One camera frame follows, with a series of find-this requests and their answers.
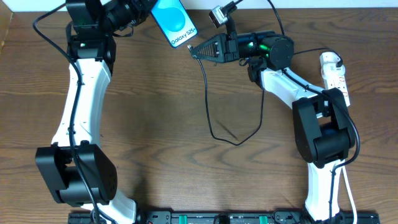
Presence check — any white power strip cord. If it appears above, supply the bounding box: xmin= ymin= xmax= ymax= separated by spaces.
xmin=337 ymin=160 xmax=358 ymax=224

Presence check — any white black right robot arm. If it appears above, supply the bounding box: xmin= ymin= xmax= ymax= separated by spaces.
xmin=188 ymin=30 xmax=359 ymax=223

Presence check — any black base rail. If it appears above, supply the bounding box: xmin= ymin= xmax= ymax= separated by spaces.
xmin=66 ymin=210 xmax=381 ymax=224

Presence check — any white wall charger adapter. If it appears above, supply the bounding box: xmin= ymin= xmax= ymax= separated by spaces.
xmin=320 ymin=52 xmax=346 ymax=80

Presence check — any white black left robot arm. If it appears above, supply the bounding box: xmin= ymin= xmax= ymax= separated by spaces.
xmin=35 ymin=0 xmax=155 ymax=223

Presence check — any black USB charging cable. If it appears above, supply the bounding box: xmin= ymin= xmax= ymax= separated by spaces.
xmin=186 ymin=44 xmax=344 ymax=146

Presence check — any white power strip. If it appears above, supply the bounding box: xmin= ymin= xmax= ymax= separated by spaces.
xmin=323 ymin=76 xmax=351 ymax=108

